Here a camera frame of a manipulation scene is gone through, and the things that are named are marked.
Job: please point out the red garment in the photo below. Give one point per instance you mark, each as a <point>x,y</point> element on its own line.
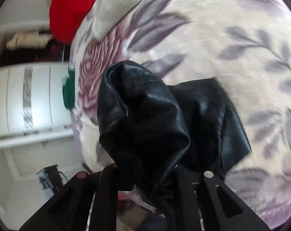
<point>65,17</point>

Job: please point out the floral fleece bed blanket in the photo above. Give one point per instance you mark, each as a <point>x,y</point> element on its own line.
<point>244,44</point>

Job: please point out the black leather jacket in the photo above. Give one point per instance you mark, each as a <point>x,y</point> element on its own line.
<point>148,127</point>

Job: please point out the black tripod device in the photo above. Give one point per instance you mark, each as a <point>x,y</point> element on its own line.
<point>51,179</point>

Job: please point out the white knit folded sweater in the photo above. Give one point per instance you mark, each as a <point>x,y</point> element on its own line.
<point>107,13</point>

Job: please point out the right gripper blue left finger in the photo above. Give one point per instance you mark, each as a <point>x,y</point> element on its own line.
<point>86,202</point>

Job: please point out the green folded garment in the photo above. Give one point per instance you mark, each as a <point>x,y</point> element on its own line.
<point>68,84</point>

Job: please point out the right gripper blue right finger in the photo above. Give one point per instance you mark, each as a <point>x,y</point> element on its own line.
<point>193,201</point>

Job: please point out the beige clothes on shelf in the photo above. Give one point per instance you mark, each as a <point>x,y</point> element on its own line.
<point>29,40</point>

